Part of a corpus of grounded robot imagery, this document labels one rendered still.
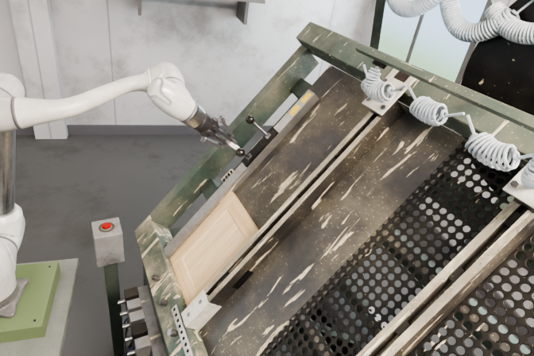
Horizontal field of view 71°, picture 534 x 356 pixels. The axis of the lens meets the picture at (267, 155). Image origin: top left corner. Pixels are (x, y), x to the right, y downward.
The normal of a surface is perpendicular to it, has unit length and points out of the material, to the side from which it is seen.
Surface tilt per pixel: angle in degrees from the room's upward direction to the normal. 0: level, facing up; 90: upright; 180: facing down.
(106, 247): 90
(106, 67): 90
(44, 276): 0
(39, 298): 0
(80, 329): 0
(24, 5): 90
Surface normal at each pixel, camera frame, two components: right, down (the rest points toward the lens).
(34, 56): 0.27, 0.51
